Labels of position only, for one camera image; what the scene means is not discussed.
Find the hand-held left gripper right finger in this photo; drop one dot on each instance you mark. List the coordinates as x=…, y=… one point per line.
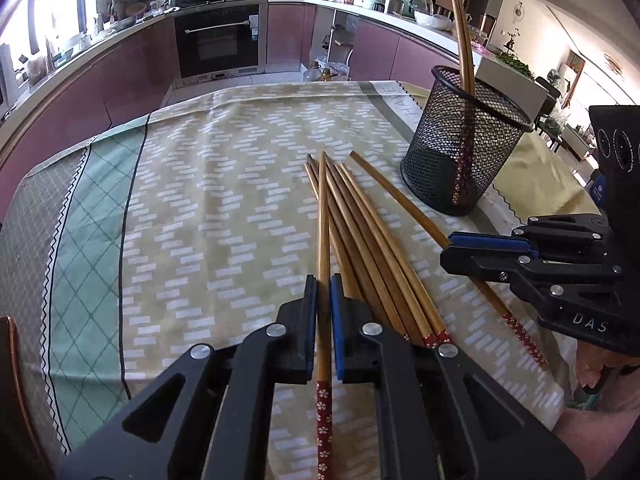
x=338, y=332

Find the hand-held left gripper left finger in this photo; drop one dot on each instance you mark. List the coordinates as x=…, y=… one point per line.
x=300, y=340

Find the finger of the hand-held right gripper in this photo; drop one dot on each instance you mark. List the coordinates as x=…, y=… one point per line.
x=490, y=243
x=480, y=262

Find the bunch of wooden chopsticks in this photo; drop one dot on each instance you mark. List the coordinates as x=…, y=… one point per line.
x=370, y=260

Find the black mesh utensil holder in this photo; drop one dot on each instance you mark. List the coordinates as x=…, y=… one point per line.
x=440, y=160

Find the person's right hand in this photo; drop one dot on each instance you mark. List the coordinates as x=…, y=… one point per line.
x=595, y=365

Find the yellow cloth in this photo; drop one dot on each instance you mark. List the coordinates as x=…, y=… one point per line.
x=545, y=175

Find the dark dining chair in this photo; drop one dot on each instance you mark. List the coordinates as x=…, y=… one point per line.
x=550, y=97

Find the white box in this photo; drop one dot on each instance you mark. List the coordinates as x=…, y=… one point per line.
x=510, y=85

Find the green potted plant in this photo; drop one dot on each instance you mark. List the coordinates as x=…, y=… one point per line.
x=515, y=65

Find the patterned beige green tablecloth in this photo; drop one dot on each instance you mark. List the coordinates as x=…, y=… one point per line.
x=200, y=185

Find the person's pink clothing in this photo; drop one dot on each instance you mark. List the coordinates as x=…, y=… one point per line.
x=600, y=440

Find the glass bowl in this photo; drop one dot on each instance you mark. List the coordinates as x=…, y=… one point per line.
x=432, y=20

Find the plastic oil bottle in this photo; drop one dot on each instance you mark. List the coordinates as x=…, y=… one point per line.
x=312, y=72
x=327, y=76

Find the brown wooden chair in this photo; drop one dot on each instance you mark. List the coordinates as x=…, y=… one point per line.
x=15, y=385

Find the purple kitchen cabinets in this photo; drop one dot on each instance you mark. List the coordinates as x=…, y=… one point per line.
x=285, y=30

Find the black built-in oven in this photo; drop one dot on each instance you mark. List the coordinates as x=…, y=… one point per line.
x=220, y=42

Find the kitchen window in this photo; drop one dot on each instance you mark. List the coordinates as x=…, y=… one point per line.
x=55, y=0

